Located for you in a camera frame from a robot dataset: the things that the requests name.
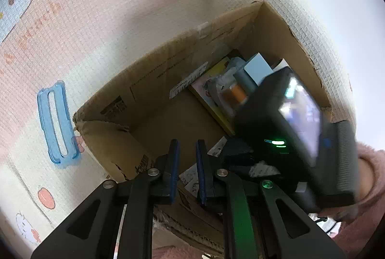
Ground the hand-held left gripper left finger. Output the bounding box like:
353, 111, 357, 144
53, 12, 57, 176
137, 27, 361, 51
30, 139, 181, 259

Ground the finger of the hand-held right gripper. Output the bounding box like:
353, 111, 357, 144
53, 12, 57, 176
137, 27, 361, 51
222, 136, 257, 170

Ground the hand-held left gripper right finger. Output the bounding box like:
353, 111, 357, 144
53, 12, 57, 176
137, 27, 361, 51
195, 139, 346, 259

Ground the brown cardboard box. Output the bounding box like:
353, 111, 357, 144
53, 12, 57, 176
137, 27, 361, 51
72, 0, 334, 256

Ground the person's right forearm pink sleeve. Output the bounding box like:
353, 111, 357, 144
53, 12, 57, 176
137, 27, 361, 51
331, 141, 385, 259

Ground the person's right hand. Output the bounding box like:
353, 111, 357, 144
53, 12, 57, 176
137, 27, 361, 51
358, 156, 377, 203

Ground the white paper slip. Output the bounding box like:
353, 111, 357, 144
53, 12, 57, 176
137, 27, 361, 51
179, 165, 201, 195

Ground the orange bottle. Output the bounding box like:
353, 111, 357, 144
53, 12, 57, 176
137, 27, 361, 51
230, 83, 249, 107

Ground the light blue box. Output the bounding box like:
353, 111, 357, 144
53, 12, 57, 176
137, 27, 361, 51
243, 53, 273, 86

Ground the yellow book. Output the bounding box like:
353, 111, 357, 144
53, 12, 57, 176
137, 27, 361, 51
189, 57, 241, 137

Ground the blue phone case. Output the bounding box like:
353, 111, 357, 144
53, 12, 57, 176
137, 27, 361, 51
37, 80, 80, 169

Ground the pink cartoon cat mat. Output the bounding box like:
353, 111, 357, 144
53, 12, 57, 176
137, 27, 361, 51
0, 0, 358, 250

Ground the black cable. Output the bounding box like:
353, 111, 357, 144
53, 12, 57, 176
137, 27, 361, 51
311, 215, 336, 237

